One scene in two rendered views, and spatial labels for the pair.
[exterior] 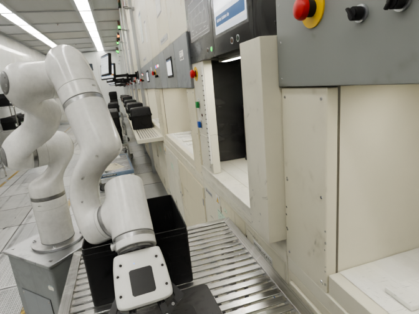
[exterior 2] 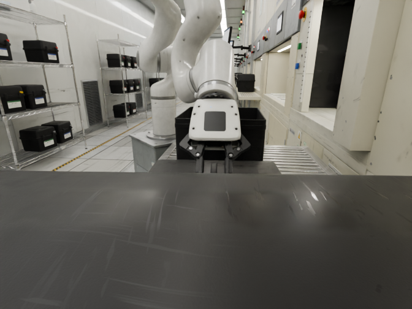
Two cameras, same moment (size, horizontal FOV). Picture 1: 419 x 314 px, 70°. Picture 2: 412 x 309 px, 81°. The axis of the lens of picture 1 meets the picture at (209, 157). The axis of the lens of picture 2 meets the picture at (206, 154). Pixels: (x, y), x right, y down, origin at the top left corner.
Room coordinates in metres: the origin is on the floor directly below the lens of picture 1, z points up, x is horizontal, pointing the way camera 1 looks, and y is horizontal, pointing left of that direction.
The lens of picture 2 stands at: (0.04, -0.01, 1.06)
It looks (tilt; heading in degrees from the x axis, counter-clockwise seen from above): 19 degrees down; 21
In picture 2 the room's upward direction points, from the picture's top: straight up
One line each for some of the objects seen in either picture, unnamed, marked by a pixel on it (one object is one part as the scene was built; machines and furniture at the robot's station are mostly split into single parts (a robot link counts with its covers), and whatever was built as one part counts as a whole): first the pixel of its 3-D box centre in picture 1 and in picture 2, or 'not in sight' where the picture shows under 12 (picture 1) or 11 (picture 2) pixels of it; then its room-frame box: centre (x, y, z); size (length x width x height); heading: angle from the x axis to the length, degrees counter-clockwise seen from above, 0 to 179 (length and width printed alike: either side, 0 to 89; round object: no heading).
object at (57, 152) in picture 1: (50, 163); (168, 72); (1.11, 0.60, 1.07); 0.19 x 0.12 x 0.24; 132
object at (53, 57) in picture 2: not in sight; (41, 52); (2.31, 3.07, 1.31); 0.30 x 0.28 x 0.26; 16
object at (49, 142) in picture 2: not in sight; (39, 138); (1.95, 2.93, 0.31); 0.30 x 0.28 x 0.26; 12
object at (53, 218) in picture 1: (53, 218); (164, 117); (1.08, 0.62, 0.85); 0.19 x 0.19 x 0.18
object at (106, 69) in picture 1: (118, 67); (236, 40); (4.33, 1.12, 1.59); 0.50 x 0.41 x 0.36; 106
